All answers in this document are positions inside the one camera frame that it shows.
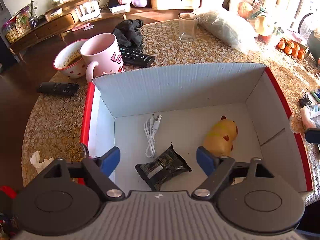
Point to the crumpled grey wrapper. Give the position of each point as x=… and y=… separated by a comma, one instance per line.
x=305, y=100

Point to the black remote at table edge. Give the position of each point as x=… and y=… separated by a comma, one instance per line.
x=65, y=89

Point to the black snack packet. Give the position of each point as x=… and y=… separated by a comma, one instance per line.
x=165, y=167

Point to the crumpled white tissue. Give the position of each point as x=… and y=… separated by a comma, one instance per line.
x=39, y=165

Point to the white red-rimmed dotted bowl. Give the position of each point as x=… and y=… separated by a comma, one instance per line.
x=69, y=61

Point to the white router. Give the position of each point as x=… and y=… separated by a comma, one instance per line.
x=87, y=11

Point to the yellow plush toy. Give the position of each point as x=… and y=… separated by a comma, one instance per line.
x=219, y=140

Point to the black cloth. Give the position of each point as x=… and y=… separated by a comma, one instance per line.
x=128, y=34

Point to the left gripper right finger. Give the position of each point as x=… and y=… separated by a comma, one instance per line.
x=217, y=170

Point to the pink love mug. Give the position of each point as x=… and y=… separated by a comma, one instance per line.
x=102, y=55

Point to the clear plastic bag grey contents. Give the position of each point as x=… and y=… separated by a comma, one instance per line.
x=228, y=27

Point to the clear glass cup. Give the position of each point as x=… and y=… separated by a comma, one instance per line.
x=187, y=26

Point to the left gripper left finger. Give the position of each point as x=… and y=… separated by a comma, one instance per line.
x=97, y=171

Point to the black remote near mug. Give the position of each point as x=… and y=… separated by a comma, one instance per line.
x=136, y=58

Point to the clear fruit bowl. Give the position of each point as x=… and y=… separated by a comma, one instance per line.
x=265, y=17

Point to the red white cardboard box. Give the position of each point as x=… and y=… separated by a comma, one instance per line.
x=190, y=99

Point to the jar of snacks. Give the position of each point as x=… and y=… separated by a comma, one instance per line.
x=10, y=31

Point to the pile of oranges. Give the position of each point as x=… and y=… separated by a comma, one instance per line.
x=292, y=48

